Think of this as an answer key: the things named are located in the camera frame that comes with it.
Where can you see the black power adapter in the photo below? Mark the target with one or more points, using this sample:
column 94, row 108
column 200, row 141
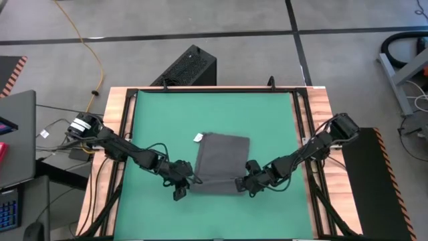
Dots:
column 79, row 155

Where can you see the grey metal stand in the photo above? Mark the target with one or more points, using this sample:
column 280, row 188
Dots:
column 395, row 85

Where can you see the red object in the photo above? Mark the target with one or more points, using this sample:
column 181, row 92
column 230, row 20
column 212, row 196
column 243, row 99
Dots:
column 2, row 151

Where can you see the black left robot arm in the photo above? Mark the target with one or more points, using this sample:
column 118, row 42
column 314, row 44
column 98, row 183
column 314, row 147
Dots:
column 127, row 149

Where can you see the grey terry towel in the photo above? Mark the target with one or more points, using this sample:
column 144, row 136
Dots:
column 222, row 157

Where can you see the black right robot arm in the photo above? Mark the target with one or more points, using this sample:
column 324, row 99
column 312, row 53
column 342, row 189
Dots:
column 311, row 149

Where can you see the orange tool part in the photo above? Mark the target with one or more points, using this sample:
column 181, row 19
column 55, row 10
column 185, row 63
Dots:
column 425, row 71

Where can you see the black backlit keyboard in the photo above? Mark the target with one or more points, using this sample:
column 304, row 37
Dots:
column 10, row 211

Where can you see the small black orange-striped floor mat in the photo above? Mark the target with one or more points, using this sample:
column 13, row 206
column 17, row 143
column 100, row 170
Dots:
column 8, row 72

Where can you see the black metal table frame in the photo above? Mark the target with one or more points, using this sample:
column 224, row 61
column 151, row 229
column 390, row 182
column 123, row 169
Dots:
column 214, row 89

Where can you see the green table mat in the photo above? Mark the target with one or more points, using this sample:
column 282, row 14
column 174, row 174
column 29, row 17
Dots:
column 217, row 110

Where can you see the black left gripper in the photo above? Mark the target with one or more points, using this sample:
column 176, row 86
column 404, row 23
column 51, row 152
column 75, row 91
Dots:
column 179, row 172

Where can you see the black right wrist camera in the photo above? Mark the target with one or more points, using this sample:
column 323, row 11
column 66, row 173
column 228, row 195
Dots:
column 253, row 166

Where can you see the large black orange-striped floor mat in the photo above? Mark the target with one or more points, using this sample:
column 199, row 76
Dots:
column 371, row 187

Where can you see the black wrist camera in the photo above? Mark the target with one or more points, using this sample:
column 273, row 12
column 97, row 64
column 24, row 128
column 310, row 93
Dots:
column 253, row 166
column 180, row 194

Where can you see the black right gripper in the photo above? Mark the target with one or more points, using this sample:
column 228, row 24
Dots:
column 262, row 179

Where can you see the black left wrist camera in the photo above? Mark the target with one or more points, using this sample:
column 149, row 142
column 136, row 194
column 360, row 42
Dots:
column 180, row 194

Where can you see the black perforated computer tower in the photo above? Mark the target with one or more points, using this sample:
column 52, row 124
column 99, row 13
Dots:
column 190, row 65

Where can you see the black computer mouse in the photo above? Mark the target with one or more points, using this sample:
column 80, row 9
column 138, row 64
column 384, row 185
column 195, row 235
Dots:
column 33, row 232

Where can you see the black desk base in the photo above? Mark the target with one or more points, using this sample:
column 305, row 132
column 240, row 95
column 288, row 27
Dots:
column 60, row 174

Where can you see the white floor tag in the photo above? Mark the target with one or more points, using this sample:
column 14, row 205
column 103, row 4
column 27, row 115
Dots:
column 44, row 134

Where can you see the dark tablet with pink screen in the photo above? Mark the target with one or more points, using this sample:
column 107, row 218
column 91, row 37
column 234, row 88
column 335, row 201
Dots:
column 6, row 126

